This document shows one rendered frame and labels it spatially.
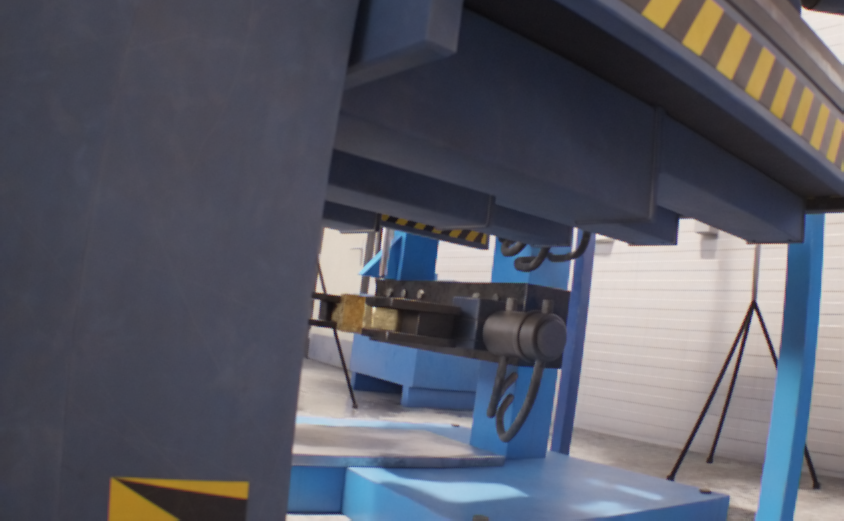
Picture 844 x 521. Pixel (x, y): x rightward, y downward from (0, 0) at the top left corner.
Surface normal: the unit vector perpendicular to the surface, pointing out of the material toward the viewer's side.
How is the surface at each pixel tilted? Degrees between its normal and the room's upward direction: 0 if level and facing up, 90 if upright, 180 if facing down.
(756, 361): 90
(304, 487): 90
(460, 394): 90
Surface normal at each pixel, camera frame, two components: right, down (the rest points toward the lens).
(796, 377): -0.83, -0.18
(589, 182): 0.64, -0.03
